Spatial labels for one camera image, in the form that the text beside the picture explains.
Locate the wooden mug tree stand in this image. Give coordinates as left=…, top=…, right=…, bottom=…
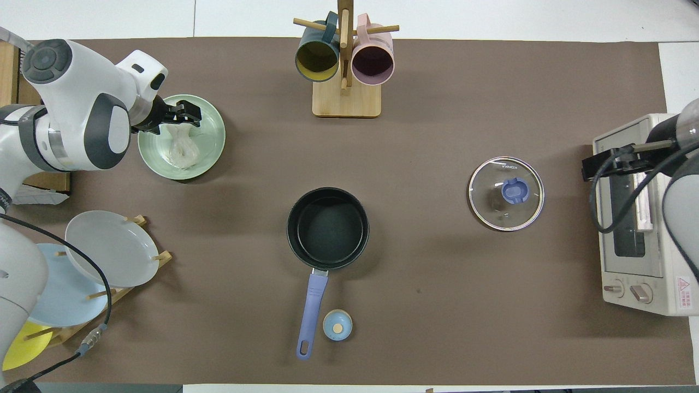
left=293, top=0, right=400, bottom=118

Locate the light green plate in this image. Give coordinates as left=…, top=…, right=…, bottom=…
left=138, top=94, right=226, bottom=181

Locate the pink mug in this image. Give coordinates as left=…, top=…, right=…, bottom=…
left=351, top=14, right=395, bottom=86

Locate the white plate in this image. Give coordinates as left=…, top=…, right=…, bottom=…
left=64, top=210, right=160, bottom=288

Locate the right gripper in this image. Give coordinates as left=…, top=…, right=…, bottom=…
left=633, top=112, right=688, bottom=163

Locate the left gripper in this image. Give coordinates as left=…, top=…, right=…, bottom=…
left=142, top=96, right=203, bottom=135

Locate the glass lid with blue knob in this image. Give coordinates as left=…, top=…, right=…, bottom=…
left=468, top=157, right=546, bottom=232

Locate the beige toaster oven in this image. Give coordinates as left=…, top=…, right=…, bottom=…
left=593, top=113, right=699, bottom=317

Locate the small blue round cup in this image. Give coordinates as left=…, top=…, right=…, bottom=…
left=322, top=309, right=353, bottom=342

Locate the yellow plate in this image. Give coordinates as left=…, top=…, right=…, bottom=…
left=2, top=321, right=54, bottom=372

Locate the wooden plate rack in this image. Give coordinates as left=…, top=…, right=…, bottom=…
left=25, top=215, right=173, bottom=348

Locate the black cable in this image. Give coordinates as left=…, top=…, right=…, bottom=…
left=589, top=143, right=699, bottom=235
left=0, top=213, right=113, bottom=393

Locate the black pot with purple handle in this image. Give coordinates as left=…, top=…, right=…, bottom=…
left=287, top=187, right=370, bottom=361

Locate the light blue plate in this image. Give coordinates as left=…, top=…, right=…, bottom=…
left=27, top=243, right=110, bottom=328

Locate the dark teal mug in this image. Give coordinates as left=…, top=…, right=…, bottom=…
left=295, top=12, right=341, bottom=83

